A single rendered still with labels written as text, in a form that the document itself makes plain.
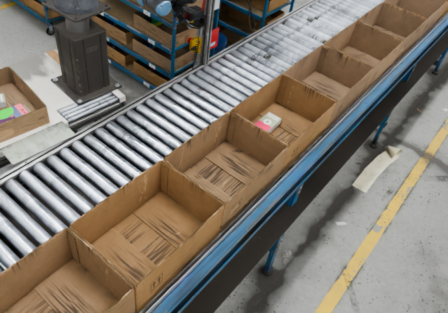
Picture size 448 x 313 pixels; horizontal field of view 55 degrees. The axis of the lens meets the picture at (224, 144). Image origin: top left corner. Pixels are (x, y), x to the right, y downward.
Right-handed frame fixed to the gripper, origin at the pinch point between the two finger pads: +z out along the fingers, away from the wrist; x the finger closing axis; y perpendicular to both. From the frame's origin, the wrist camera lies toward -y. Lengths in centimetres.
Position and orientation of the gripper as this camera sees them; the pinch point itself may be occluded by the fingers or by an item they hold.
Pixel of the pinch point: (199, 26)
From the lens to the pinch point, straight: 252.0
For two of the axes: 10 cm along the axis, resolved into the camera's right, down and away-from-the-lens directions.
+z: 6.1, 7.9, 0.1
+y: -6.0, 4.6, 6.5
